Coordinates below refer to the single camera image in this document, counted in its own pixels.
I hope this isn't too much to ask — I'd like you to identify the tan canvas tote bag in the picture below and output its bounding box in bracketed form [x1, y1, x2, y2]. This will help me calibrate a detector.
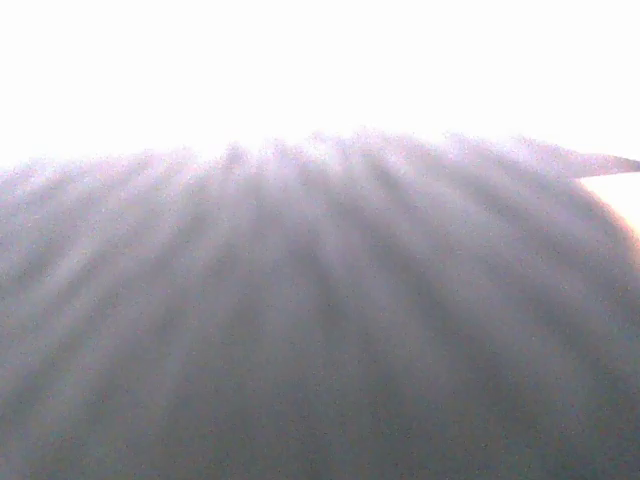
[1, 135, 639, 479]

